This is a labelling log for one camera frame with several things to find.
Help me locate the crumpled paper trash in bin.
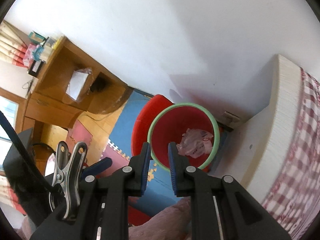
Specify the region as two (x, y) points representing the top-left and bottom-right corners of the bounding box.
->
(176, 129), (214, 159)

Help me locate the red trash bin green rim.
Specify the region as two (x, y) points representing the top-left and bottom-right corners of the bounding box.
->
(131, 95), (221, 172)

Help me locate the blue foam floor mat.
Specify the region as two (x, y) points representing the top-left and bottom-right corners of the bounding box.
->
(107, 89), (186, 218)

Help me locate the silver metal spring clip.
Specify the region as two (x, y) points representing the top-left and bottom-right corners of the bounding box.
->
(49, 141), (87, 221)

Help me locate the white paper in nightstand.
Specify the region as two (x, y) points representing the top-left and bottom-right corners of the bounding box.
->
(62, 68), (94, 105)

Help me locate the plaid heart patterned bedsheet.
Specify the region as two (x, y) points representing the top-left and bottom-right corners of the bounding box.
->
(263, 70), (319, 239)

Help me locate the stack of boxes on nightstand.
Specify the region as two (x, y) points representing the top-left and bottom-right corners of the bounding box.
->
(23, 31), (64, 77)

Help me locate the black cable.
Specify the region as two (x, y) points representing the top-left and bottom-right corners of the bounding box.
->
(0, 109), (61, 201)

